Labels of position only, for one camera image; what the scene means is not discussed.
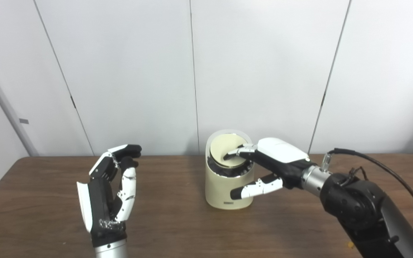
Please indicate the gray wall corner strip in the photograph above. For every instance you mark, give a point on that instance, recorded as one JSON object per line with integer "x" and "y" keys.
{"x": 7, "y": 107}

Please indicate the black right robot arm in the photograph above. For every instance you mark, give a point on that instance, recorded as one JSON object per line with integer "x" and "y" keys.
{"x": 364, "y": 211}

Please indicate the black bin liner bag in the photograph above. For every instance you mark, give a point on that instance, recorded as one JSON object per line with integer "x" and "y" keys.
{"x": 228, "y": 171}

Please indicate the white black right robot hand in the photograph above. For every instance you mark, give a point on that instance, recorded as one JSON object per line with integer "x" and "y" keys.
{"x": 281, "y": 154}

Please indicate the cream round bin lid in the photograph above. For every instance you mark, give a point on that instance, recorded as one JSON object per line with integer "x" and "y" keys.
{"x": 224, "y": 145}

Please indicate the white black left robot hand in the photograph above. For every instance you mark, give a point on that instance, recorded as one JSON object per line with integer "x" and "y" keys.
{"x": 99, "y": 204}

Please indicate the cream-colored bin body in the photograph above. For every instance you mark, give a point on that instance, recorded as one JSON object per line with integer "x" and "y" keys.
{"x": 221, "y": 188}

